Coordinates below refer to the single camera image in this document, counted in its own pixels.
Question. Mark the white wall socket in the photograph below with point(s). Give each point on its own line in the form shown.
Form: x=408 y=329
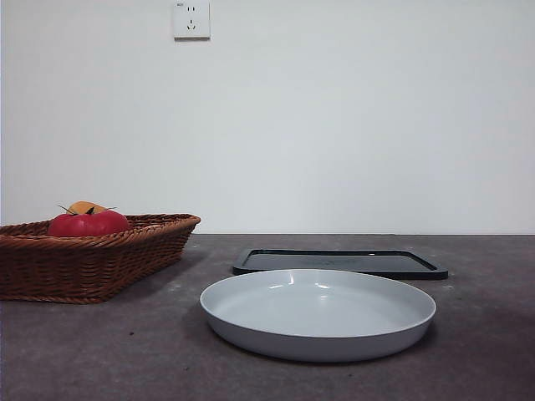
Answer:
x=192 y=25

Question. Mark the yellow-brown potato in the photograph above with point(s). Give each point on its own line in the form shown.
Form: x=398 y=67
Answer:
x=83 y=206

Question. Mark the black rectangular tray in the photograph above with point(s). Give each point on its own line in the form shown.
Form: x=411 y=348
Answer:
x=376 y=263

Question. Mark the round white plate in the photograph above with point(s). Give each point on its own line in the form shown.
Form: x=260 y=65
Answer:
x=317 y=330

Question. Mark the brown wicker basket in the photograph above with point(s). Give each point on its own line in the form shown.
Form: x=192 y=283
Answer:
x=83 y=267

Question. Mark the red tomato with green stem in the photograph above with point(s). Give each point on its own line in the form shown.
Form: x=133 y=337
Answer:
x=90 y=225

